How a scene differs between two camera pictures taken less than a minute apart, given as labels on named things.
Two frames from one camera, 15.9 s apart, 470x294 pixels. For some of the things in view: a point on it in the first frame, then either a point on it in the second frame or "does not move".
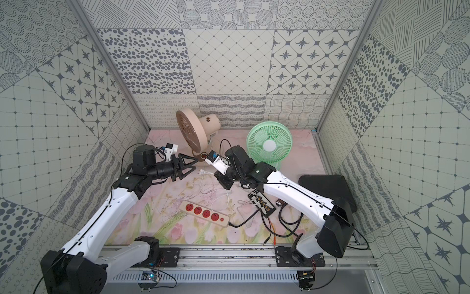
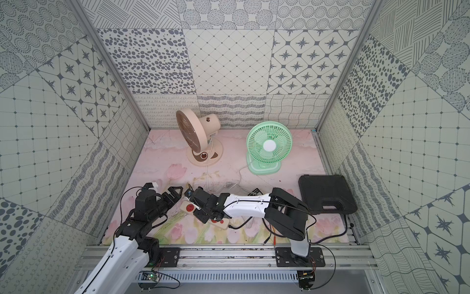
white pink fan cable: (203, 173) → (207, 183)
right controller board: (305, 277) does not move
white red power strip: (205, 213) does not move
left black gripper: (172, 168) → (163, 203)
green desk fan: (269, 142) does not move
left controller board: (149, 280) does not move
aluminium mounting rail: (258, 256) does not move
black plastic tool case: (333, 187) does not move
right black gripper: (221, 179) → (201, 217)
